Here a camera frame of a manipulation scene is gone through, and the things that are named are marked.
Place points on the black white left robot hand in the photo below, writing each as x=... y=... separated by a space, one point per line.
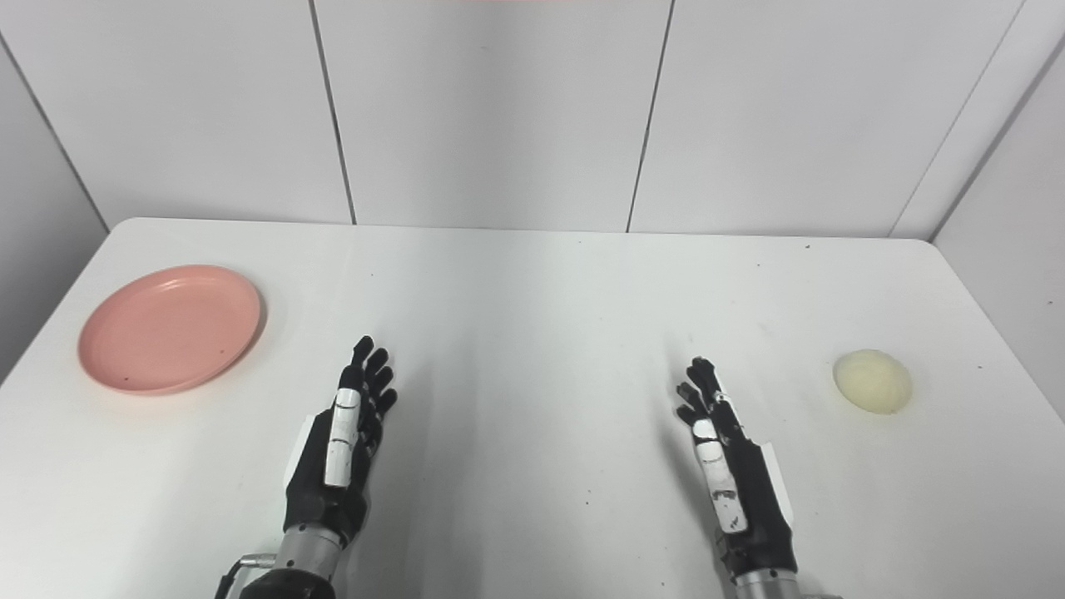
x=320 y=491

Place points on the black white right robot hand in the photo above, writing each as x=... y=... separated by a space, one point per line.
x=753 y=499

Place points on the pale yellow steamed bun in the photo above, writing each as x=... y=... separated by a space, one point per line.
x=872 y=381

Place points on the pink round plate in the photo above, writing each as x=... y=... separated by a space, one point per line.
x=170 y=329

